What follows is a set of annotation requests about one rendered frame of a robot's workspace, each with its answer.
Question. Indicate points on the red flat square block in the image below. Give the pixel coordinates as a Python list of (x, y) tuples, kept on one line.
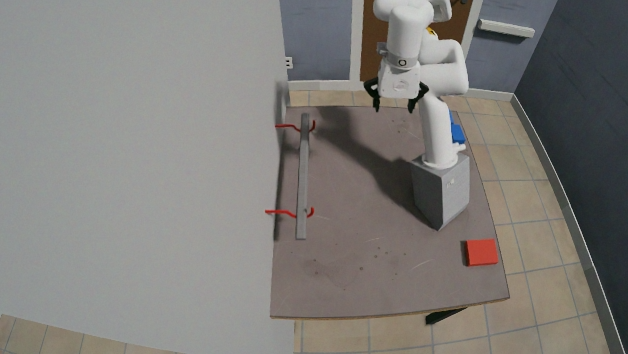
[(481, 252)]

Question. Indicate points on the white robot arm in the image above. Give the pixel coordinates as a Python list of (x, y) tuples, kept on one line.
[(405, 31)]

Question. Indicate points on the grey long bar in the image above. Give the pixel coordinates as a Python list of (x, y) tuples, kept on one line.
[(301, 213)]

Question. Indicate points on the blue rectangular block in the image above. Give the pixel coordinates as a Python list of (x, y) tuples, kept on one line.
[(457, 134)]

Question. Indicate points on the white wall panel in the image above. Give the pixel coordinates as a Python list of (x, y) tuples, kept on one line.
[(136, 163)]

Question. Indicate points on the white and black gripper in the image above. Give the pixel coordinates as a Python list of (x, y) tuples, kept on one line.
[(396, 82)]

